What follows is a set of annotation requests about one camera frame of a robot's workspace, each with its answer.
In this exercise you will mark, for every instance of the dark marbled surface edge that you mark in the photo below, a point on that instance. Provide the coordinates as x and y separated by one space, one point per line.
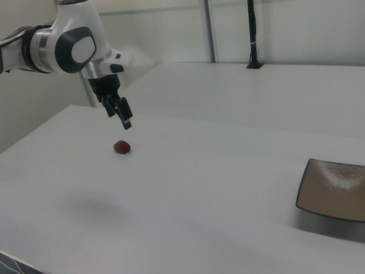
14 264

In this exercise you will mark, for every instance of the square brown ceramic plate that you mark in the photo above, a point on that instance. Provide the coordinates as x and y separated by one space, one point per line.
333 188

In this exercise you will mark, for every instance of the black camera pole with white band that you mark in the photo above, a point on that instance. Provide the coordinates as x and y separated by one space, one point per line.
252 34

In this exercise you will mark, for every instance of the white side table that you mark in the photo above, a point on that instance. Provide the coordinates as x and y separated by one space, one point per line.
256 91

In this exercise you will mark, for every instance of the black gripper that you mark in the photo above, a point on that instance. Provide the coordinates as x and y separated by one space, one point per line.
105 84

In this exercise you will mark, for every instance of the small round reddish-brown food item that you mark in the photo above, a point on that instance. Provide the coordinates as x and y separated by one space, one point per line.
122 146

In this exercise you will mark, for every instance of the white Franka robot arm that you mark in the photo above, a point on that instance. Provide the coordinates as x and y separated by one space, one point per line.
71 42

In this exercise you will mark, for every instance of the grey metal partition post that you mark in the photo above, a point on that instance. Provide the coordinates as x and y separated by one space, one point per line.
210 28

